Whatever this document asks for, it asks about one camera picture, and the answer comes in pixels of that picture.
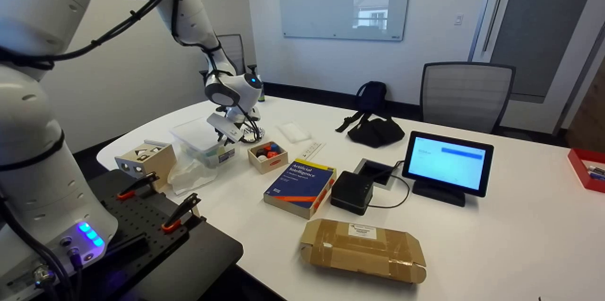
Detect clear plastic lunchbox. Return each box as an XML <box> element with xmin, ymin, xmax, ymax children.
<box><xmin>170</xmin><ymin>117</ymin><xmax>240</xmax><ymax>170</ymax></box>

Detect white lunchbox lid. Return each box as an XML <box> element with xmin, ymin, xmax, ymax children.
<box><xmin>170</xmin><ymin>117</ymin><xmax>232</xmax><ymax>154</ymax></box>

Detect heap of coloured blocks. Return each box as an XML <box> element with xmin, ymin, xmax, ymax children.
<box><xmin>256</xmin><ymin>143</ymin><xmax>281</xmax><ymax>162</ymax></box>

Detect small wooden box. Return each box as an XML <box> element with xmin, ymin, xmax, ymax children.
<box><xmin>247</xmin><ymin>141</ymin><xmax>289</xmax><ymax>175</ymax></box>

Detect blue hardcover book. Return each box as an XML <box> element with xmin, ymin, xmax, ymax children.
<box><xmin>263</xmin><ymin>158</ymin><xmax>337</xmax><ymax>220</ymax></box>

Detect crumpled clear plastic bag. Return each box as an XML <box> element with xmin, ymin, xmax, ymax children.
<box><xmin>167</xmin><ymin>152</ymin><xmax>218</xmax><ymax>196</ymax></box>

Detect grey mesh office chair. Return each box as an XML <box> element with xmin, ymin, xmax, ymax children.
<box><xmin>199</xmin><ymin>33</ymin><xmax>259</xmax><ymax>85</ymax></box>
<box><xmin>419</xmin><ymin>61</ymin><xmax>517</xmax><ymax>135</ymax></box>

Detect black clamp with orange tips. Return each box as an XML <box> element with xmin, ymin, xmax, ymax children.
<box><xmin>161</xmin><ymin>192</ymin><xmax>202</xmax><ymax>234</ymax></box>
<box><xmin>116</xmin><ymin>172</ymin><xmax>160</xmax><ymax>201</ymax></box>

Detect wooden shape sorter box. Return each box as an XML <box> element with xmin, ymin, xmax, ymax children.
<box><xmin>114</xmin><ymin>139</ymin><xmax>177</xmax><ymax>189</ymax></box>

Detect black box device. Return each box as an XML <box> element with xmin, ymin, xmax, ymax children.
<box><xmin>329</xmin><ymin>171</ymin><xmax>374</xmax><ymax>216</ymax></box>

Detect black backpack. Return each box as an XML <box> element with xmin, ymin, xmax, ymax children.
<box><xmin>335</xmin><ymin>81</ymin><xmax>406</xmax><ymax>149</ymax></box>

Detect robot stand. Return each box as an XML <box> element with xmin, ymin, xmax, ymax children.
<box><xmin>0</xmin><ymin>169</ymin><xmax>244</xmax><ymax>301</ymax></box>

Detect flat cardboard box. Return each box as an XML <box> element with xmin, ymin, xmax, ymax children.
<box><xmin>299</xmin><ymin>218</ymin><xmax>428</xmax><ymax>285</ymax></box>

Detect black tablet monitor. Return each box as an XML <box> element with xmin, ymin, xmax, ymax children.
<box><xmin>401</xmin><ymin>130</ymin><xmax>495</xmax><ymax>208</ymax></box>

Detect door with frosted glass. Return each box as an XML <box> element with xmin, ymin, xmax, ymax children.
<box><xmin>467</xmin><ymin>0</ymin><xmax>605</xmax><ymax>135</ymax></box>

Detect red tray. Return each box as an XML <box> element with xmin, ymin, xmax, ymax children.
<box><xmin>567</xmin><ymin>147</ymin><xmax>605</xmax><ymax>194</ymax></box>

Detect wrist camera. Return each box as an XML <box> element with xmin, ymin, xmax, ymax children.
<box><xmin>207</xmin><ymin>112</ymin><xmax>244</xmax><ymax>144</ymax></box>

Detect table cable port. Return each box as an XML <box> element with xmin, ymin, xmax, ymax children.
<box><xmin>353</xmin><ymin>158</ymin><xmax>400</xmax><ymax>191</ymax></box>

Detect black cable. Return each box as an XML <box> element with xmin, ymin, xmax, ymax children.
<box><xmin>368</xmin><ymin>160</ymin><xmax>411</xmax><ymax>209</ymax></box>
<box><xmin>0</xmin><ymin>195</ymin><xmax>86</xmax><ymax>301</ymax></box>

